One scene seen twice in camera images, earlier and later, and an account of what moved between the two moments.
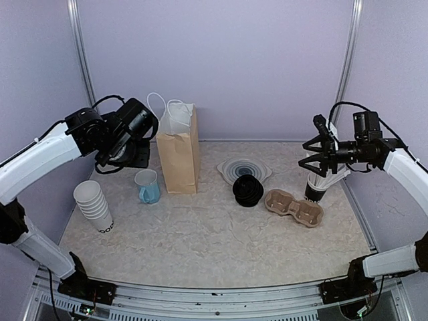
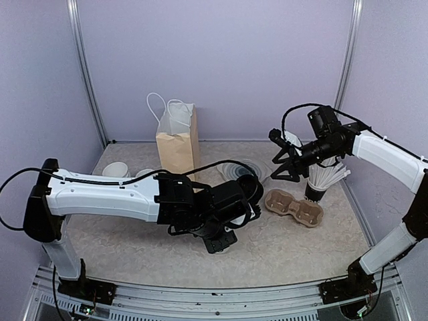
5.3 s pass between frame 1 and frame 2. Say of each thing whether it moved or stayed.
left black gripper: moved
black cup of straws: stayed
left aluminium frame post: stayed
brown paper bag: stayed
